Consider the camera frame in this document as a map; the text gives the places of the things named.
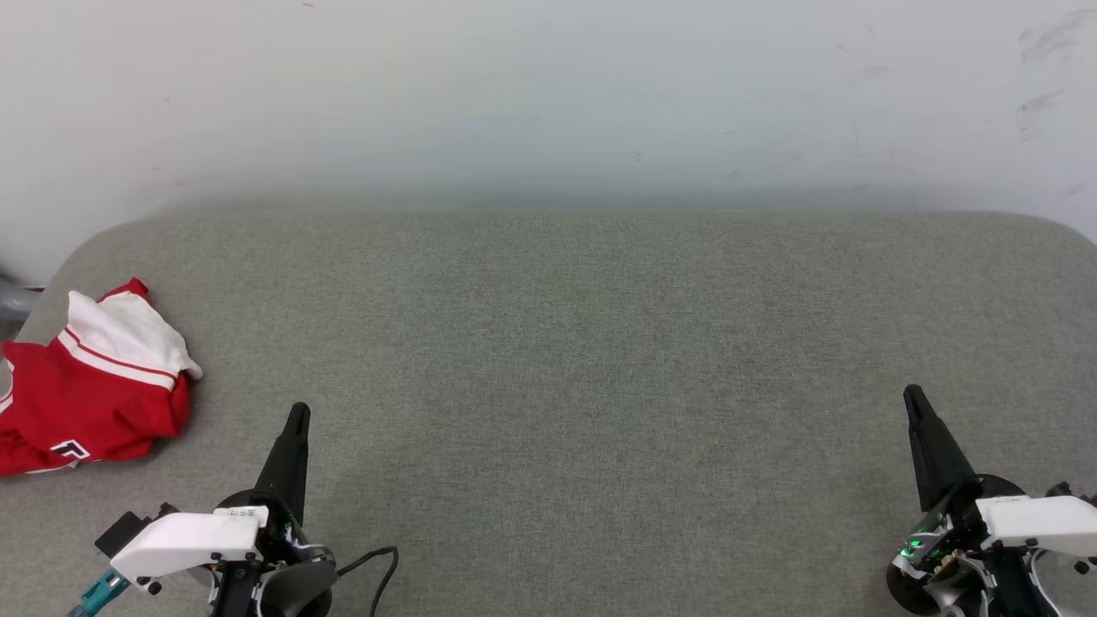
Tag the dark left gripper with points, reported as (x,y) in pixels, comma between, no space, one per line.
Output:
(278,536)

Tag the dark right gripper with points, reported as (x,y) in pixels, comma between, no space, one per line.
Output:
(913,587)

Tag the red and white basketball jersey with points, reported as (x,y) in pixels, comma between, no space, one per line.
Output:
(94,403)

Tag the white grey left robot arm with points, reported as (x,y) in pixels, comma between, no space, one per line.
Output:
(296,593)

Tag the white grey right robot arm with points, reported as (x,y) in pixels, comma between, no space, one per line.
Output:
(1011,587)

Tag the white paper label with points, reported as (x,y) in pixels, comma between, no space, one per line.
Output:
(242,514)

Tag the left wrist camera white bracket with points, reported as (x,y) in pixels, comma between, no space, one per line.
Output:
(184,542)

